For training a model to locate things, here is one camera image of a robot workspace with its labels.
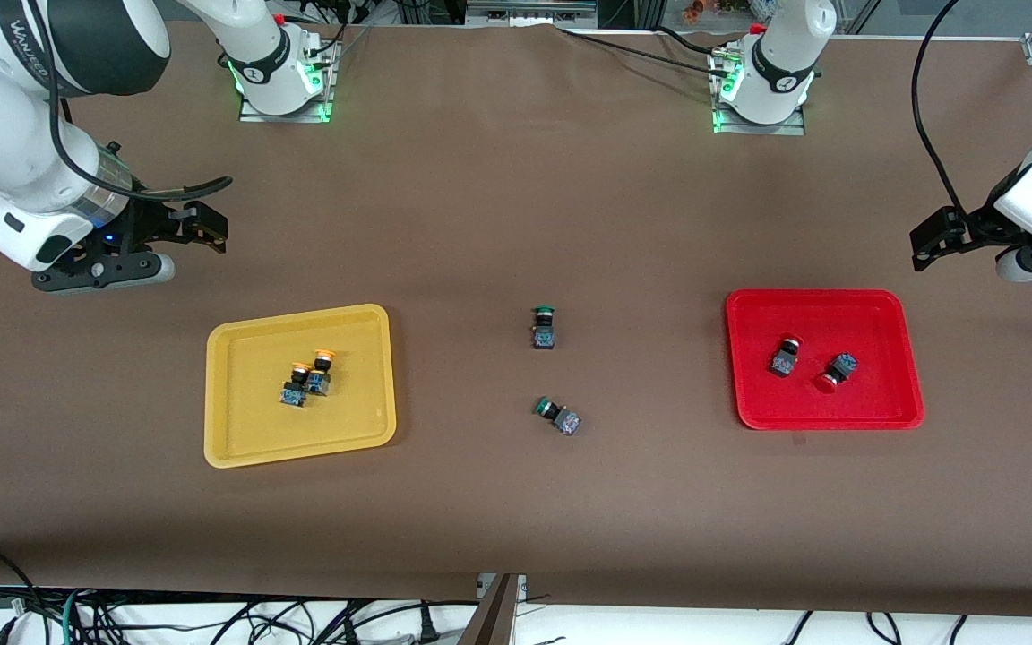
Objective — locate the black power plug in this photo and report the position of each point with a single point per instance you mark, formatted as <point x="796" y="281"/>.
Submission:
<point x="427" y="627"/>

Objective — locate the red push button switch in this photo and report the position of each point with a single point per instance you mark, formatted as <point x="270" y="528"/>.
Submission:
<point x="842" y="365"/>
<point x="783" y="363"/>

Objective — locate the brown wooden post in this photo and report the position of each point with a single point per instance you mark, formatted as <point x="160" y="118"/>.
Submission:
<point x="491" y="623"/>

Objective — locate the red plastic tray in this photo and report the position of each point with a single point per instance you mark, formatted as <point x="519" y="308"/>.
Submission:
<point x="874" y="403"/>

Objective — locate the green push button switch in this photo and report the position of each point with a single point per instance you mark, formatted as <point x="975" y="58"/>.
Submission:
<point x="544" y="336"/>
<point x="565" y="421"/>

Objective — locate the yellow push button switch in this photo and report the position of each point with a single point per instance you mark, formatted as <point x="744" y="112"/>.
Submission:
<point x="292" y="394"/>
<point x="319" y="383"/>

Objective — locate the yellow plastic tray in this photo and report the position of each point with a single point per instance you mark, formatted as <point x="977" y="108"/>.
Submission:
<point x="337" y="421"/>

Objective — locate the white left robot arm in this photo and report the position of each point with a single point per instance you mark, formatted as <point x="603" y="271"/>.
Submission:
<point x="780" y="63"/>

